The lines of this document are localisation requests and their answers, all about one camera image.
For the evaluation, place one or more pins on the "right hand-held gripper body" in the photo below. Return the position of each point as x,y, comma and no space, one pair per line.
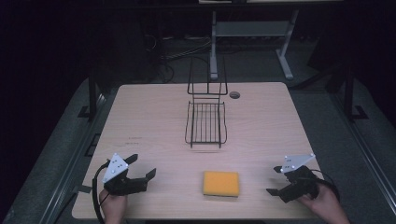
300,183

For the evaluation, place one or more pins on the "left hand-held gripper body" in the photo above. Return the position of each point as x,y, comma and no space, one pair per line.
114,168

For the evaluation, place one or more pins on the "yellow sponge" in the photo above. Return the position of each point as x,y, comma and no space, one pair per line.
221,183

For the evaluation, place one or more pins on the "person's right hand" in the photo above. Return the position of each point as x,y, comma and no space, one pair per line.
327,207

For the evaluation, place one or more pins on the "person's left hand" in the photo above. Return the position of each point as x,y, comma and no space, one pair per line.
113,207

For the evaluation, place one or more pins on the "grey tape piece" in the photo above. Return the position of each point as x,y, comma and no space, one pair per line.
84,189

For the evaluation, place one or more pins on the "black metal stand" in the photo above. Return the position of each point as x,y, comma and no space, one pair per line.
348,90
92,93

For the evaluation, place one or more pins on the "aluminium floor rail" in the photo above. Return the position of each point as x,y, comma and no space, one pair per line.
370,157
72,163

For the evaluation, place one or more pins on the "grey metal desk frame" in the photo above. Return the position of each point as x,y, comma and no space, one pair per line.
249,29

